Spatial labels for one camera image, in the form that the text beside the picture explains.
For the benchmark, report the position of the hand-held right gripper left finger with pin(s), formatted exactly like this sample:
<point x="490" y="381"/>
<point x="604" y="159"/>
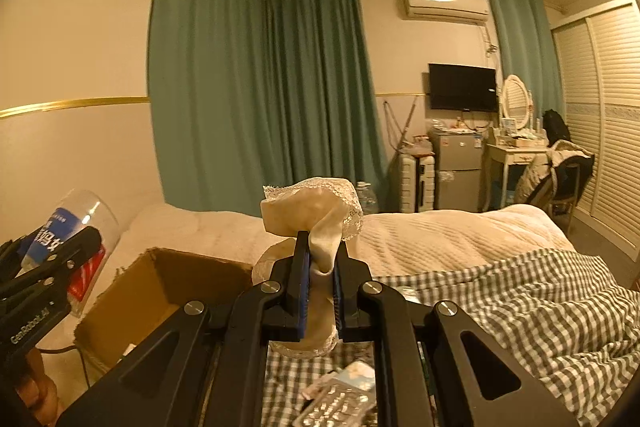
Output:
<point x="300" y="287"/>

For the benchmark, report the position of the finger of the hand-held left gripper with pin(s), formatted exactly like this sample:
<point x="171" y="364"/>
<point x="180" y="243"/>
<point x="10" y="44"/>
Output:
<point x="75" y="247"/>
<point x="10" y="257"/>

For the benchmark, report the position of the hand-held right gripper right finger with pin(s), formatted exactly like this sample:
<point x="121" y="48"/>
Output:
<point x="339" y="292"/>

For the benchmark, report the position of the clear jar with blue label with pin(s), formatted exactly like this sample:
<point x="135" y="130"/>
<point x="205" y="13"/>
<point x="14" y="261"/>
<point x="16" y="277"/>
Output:
<point x="85" y="212"/>

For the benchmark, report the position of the cream lace cloth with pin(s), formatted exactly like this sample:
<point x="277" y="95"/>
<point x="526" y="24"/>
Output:
<point x="310" y="207"/>

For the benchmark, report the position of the brown cardboard box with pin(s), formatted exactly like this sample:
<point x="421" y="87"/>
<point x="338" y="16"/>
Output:
<point x="165" y="277"/>

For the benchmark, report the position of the person's left hand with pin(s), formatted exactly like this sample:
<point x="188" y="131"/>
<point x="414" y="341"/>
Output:
<point x="40" y="392"/>

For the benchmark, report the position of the pale blue packet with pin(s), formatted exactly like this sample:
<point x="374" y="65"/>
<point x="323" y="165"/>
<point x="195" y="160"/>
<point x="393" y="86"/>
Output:
<point x="350" y="374"/>

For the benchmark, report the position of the large clear water bottle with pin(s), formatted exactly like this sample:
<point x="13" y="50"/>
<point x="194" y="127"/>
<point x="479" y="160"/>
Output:
<point x="368" y="199"/>

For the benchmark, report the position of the cream quilt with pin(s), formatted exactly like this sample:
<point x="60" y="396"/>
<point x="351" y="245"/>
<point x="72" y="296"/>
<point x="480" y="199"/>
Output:
<point x="425" y="237"/>

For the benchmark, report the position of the silver blister pack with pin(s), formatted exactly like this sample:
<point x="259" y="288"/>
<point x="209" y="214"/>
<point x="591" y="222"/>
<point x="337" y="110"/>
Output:
<point x="340" y="407"/>

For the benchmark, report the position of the white suitcase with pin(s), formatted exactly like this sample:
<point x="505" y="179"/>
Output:
<point x="415" y="184"/>

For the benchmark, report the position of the grey small fridge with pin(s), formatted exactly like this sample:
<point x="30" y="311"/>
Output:
<point x="457" y="167"/>

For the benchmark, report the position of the grey checked blanket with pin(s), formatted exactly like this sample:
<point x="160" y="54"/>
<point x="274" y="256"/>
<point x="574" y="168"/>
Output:
<point x="525" y="297"/>

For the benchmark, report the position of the green curtain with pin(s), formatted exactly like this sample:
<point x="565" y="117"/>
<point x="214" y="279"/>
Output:
<point x="525" y="57"/>
<point x="320" y="97"/>
<point x="210" y="82"/>

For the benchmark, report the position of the white dressing table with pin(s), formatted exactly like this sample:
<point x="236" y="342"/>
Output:
<point x="510" y="154"/>

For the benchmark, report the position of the cream padded jacket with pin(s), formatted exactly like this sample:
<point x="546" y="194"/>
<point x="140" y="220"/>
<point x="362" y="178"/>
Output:
<point x="537" y="177"/>

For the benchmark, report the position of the group of cosmetics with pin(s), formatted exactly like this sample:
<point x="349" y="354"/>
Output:
<point x="520" y="137"/>

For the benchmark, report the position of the dark chair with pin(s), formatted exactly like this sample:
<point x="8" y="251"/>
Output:
<point x="572" y="182"/>

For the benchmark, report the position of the white oval mirror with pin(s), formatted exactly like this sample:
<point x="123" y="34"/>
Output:
<point x="516" y="102"/>

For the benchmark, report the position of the black bag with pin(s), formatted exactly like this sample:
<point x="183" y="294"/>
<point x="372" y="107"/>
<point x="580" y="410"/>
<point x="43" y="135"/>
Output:
<point x="555" y="127"/>

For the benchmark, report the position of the white air conditioner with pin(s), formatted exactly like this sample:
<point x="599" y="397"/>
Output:
<point x="445" y="7"/>

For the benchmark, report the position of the white louvred wardrobe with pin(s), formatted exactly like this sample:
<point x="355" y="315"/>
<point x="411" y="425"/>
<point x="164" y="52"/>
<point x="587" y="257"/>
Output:
<point x="610" y="132"/>

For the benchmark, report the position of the black wall television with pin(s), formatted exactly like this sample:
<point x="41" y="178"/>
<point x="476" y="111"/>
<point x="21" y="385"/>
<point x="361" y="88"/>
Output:
<point x="462" y="87"/>

